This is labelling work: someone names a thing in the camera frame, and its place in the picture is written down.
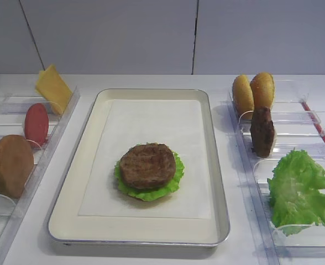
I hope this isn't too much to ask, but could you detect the clear acrylic left rack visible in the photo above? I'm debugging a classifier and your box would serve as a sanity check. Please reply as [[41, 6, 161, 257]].
[[0, 89, 80, 264]]

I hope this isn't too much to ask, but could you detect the green lettuce leaf in rack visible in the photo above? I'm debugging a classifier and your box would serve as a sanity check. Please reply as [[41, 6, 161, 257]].
[[267, 150, 325, 236]]

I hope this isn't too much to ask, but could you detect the yellow cheese slice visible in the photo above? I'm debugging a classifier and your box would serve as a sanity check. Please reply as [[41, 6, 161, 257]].
[[35, 64, 72, 116]]

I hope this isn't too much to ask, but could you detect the clear acrylic rack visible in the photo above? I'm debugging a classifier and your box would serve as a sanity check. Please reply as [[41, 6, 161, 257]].
[[226, 78, 325, 264], [0, 89, 80, 264]]

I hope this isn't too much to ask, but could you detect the brown meat patty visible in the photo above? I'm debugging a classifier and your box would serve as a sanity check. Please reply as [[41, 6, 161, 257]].
[[250, 107, 275, 158], [119, 143, 176, 190]]

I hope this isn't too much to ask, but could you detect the brown bun half left rack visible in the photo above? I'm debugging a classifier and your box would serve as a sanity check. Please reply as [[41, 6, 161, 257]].
[[0, 135, 34, 199]]

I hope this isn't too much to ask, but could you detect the sesame bun half right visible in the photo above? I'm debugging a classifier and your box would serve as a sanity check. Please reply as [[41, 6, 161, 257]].
[[250, 72, 275, 108]]

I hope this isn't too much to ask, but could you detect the red tomato slice in rack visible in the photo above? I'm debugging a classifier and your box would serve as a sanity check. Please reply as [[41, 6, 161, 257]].
[[24, 103, 49, 148]]

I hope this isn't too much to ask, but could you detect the cream metal tray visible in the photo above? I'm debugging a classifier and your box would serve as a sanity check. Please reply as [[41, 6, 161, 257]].
[[48, 88, 230, 247]]

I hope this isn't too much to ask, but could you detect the white paper liner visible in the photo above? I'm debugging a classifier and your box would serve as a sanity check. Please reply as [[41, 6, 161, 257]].
[[78, 100, 212, 219]]

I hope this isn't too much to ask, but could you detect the green lettuce leaf on tray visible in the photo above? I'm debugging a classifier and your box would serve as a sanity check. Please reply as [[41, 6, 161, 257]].
[[114, 151, 185, 202]]

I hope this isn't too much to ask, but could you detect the clear acrylic right rack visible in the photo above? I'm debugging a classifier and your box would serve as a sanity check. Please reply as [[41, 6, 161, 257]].
[[226, 78, 325, 264]]

